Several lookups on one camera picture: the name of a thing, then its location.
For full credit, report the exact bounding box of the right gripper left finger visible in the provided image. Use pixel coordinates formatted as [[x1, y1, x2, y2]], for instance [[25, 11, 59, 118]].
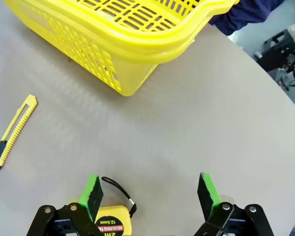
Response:
[[27, 174, 106, 236]]

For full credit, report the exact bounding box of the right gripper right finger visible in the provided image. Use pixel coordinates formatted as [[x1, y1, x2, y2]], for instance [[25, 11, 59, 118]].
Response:
[[193, 172, 275, 236]]

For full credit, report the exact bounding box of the yellow tape measure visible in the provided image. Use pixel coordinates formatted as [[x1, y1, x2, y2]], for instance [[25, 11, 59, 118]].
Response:
[[67, 176, 138, 236]]

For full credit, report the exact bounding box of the yellow plastic shopping basket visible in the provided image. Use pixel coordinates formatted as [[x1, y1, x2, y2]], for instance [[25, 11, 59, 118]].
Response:
[[3, 0, 239, 97]]

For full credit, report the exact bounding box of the person in dark purple jacket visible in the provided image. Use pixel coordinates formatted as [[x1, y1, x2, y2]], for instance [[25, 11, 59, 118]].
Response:
[[207, 0, 295, 36]]

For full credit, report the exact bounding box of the yellow utility knife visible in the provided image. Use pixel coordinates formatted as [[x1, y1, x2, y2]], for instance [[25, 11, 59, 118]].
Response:
[[0, 94, 38, 172]]

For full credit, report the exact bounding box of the black stool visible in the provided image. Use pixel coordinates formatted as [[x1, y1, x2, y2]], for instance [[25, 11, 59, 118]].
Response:
[[254, 29, 295, 87]]

